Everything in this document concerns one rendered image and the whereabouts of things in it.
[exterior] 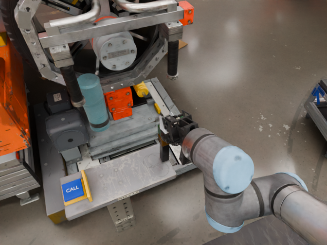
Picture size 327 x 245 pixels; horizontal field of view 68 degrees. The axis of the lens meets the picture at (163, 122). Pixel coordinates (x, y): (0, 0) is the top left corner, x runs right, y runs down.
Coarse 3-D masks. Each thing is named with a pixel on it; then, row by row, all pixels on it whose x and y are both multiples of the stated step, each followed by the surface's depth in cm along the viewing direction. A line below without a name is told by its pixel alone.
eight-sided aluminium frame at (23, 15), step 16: (32, 0) 73; (16, 16) 74; (32, 16) 76; (32, 32) 79; (32, 48) 82; (160, 48) 104; (48, 64) 89; (144, 64) 111; (112, 80) 110; (128, 80) 109
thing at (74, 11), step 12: (60, 0) 85; (84, 0) 88; (144, 0) 111; (156, 0) 97; (72, 12) 89; (84, 12) 91; (120, 12) 97; (36, 24) 97; (132, 36) 121; (144, 36) 109; (156, 36) 109; (48, 48) 98; (72, 48) 99; (144, 48) 112; (84, 60) 116; (96, 60) 107; (84, 72) 108; (96, 72) 111; (108, 72) 113; (120, 72) 114
